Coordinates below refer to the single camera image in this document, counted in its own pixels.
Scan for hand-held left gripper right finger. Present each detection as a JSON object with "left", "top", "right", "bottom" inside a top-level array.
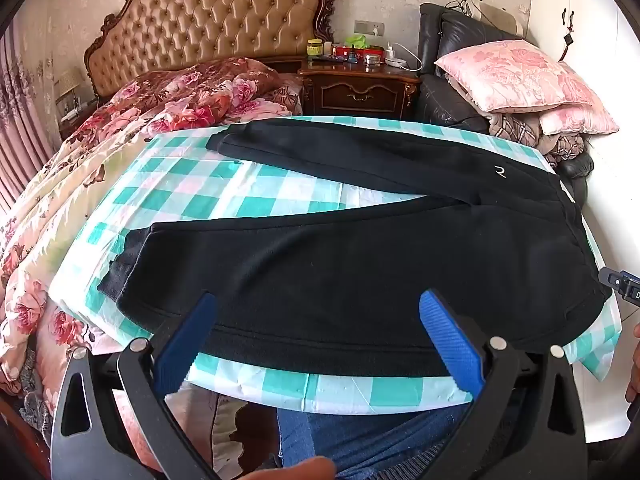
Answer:
[{"left": 419, "top": 287, "right": 588, "bottom": 480}]

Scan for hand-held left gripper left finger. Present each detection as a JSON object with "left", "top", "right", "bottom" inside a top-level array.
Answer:
[{"left": 50, "top": 290, "right": 221, "bottom": 480}]

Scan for black pants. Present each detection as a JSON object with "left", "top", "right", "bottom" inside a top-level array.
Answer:
[{"left": 96, "top": 119, "right": 613, "bottom": 378}]

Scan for person's right hand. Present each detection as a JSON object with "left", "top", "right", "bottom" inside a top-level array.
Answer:
[{"left": 626, "top": 324, "right": 640, "bottom": 403}]

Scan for person's left hand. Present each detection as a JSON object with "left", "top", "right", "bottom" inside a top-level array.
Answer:
[{"left": 240, "top": 456, "right": 337, "bottom": 480}]

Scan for person's blue jeans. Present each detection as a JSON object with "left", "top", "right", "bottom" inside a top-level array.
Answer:
[{"left": 277, "top": 402, "right": 476, "bottom": 480}]

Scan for person's dark knit sweater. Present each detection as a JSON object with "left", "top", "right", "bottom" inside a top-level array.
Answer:
[{"left": 340, "top": 440, "right": 451, "bottom": 480}]

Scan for green checked table cloth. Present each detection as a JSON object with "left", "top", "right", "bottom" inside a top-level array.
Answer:
[{"left": 47, "top": 115, "right": 623, "bottom": 416}]

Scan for small pink floral pillow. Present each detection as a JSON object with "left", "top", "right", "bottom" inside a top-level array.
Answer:
[{"left": 537, "top": 105, "right": 620, "bottom": 136}]

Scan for plaid blanket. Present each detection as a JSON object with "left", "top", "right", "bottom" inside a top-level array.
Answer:
[{"left": 487, "top": 110, "right": 586, "bottom": 161}]

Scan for floral quilt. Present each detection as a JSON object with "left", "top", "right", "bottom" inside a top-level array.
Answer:
[{"left": 0, "top": 57, "right": 306, "bottom": 411}]

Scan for large pink floral pillow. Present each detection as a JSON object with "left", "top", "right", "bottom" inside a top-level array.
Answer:
[{"left": 434, "top": 42, "right": 596, "bottom": 113}]

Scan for black leather armchair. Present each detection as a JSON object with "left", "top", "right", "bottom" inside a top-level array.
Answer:
[{"left": 412, "top": 2, "right": 596, "bottom": 201}]

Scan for red tassel charm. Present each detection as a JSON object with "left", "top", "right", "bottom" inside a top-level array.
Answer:
[{"left": 560, "top": 7, "right": 576, "bottom": 61}]

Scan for dark wooden nightstand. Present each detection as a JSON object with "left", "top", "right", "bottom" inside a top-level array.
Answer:
[{"left": 299, "top": 55, "right": 423, "bottom": 120}]

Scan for table lamp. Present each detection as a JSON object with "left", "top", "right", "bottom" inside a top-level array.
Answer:
[{"left": 55, "top": 67, "right": 88, "bottom": 111}]

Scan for pink curtain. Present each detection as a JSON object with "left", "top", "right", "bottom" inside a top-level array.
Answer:
[{"left": 0, "top": 25, "right": 56, "bottom": 211}]

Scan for beige cloth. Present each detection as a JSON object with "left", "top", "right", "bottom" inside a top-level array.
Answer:
[{"left": 480, "top": 2, "right": 526, "bottom": 41}]

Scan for clothes hanger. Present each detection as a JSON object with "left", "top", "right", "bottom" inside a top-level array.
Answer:
[{"left": 442, "top": 0, "right": 483, "bottom": 16}]

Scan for tufted leather bed headboard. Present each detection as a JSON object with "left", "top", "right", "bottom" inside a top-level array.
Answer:
[{"left": 82, "top": 0, "right": 337, "bottom": 98}]

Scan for white cable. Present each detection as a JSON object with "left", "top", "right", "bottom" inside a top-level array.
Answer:
[{"left": 392, "top": 41, "right": 423, "bottom": 72}]

